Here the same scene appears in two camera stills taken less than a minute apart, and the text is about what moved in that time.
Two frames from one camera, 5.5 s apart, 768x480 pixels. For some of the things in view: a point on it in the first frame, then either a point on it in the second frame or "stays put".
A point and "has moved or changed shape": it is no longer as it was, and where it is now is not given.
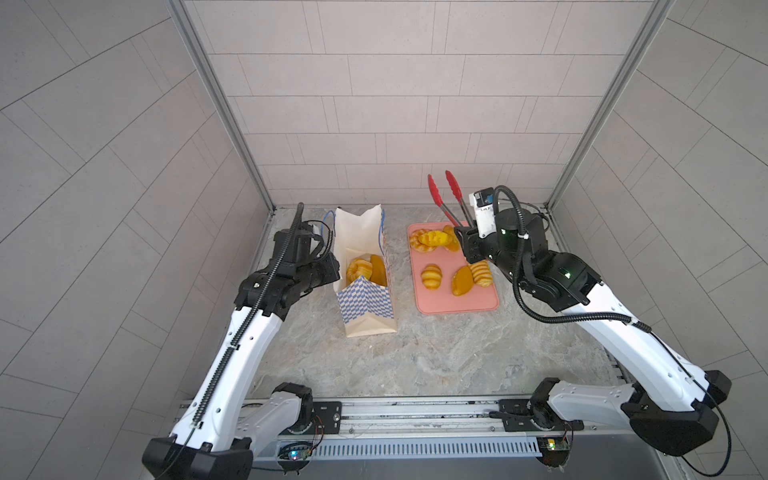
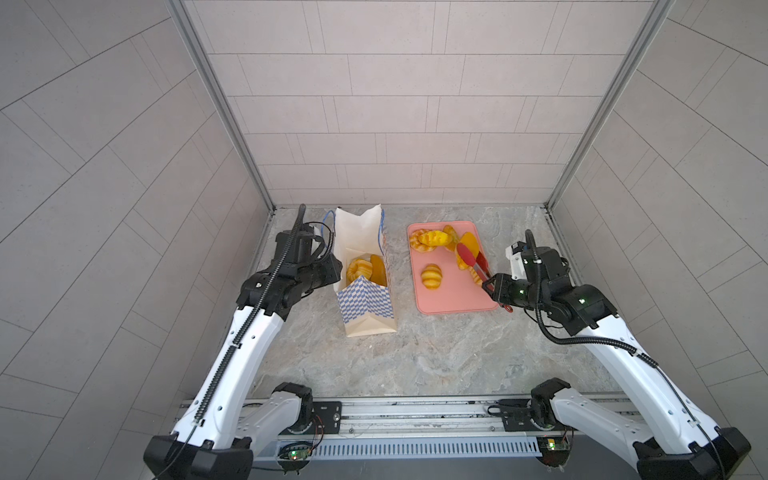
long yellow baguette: [378, 273] stays put
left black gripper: [328, 273] stays put
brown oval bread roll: [462, 281] has moved or changed shape
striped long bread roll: [481, 271] stays put
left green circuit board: [300, 454] stays put
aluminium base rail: [431, 428] stays put
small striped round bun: [432, 276] stays put
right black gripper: [470, 241] → [497, 288]
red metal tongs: [454, 186] → [480, 262]
